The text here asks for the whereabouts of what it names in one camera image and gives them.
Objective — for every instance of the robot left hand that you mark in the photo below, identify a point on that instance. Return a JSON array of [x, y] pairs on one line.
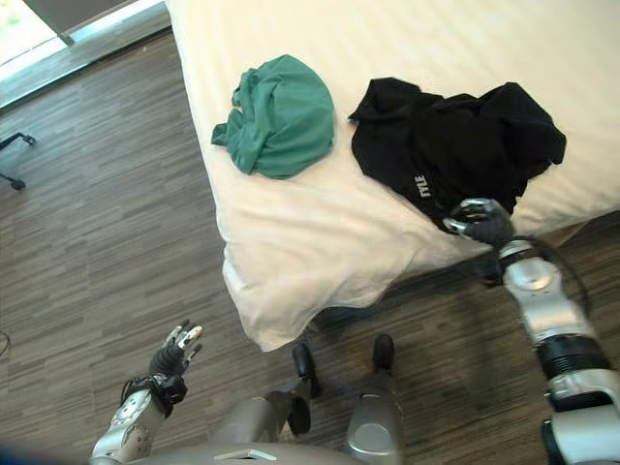
[[170, 357]]

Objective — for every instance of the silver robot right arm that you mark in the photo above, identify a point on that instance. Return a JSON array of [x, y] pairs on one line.
[[557, 339]]

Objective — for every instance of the white bed sheet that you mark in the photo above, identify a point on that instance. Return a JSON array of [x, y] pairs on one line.
[[387, 194]]

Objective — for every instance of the green crumpled garment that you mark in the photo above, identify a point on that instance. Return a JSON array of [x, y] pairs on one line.
[[276, 118]]

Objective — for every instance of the black chair base with caster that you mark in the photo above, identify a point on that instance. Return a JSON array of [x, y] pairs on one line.
[[13, 160]]

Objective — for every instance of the metal window sill track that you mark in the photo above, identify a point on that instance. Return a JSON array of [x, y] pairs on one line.
[[72, 53]]

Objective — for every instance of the silver robot left leg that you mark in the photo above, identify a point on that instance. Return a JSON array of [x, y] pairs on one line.
[[271, 412]]

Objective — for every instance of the black garment with white print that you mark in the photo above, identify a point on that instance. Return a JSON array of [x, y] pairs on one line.
[[455, 145]]

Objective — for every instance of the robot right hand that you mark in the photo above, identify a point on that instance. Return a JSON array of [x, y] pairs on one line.
[[486, 224]]

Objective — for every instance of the silver robot torso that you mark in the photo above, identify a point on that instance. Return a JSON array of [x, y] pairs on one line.
[[242, 453]]

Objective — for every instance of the silver robot leg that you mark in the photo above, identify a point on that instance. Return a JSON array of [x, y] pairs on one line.
[[378, 412], [271, 412]]

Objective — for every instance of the silver robot right leg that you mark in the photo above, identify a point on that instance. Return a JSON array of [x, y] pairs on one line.
[[378, 412]]

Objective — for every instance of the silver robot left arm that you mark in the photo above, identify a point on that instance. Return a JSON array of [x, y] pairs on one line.
[[138, 416]]

